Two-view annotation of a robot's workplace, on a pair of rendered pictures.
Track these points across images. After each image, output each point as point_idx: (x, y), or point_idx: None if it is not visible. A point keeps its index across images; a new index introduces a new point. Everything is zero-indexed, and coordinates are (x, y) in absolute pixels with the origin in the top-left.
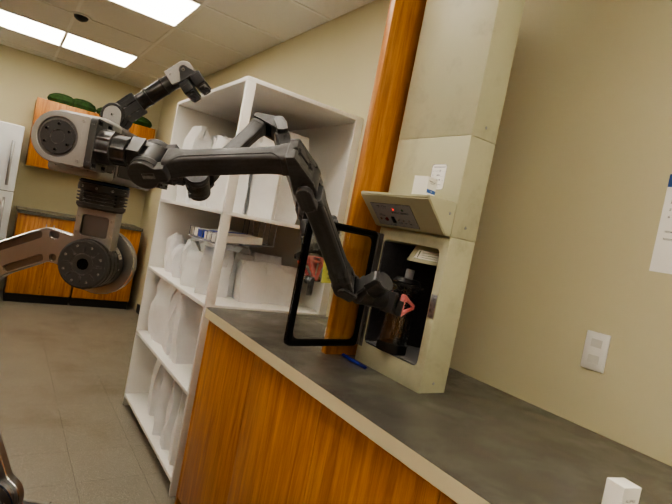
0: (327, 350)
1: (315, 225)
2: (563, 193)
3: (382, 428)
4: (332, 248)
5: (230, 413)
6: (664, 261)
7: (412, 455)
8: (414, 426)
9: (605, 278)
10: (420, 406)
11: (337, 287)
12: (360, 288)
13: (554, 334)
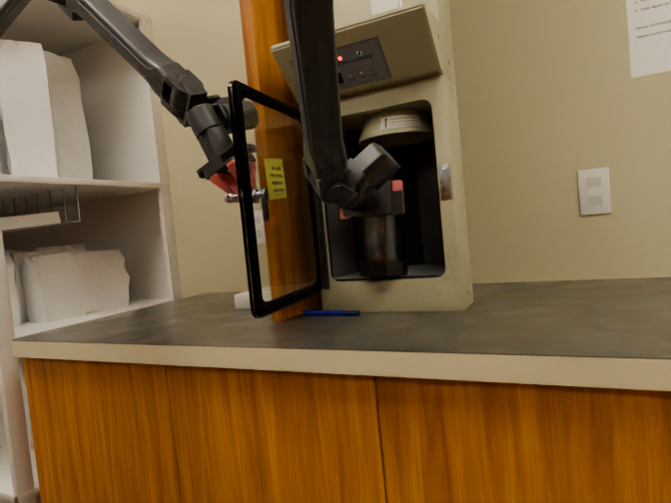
0: (284, 314)
1: (312, 43)
2: (493, 25)
3: (567, 355)
4: (332, 97)
5: (145, 486)
6: (646, 62)
7: (666, 367)
8: (570, 336)
9: (580, 106)
10: (504, 318)
11: (328, 183)
12: (357, 177)
13: (535, 193)
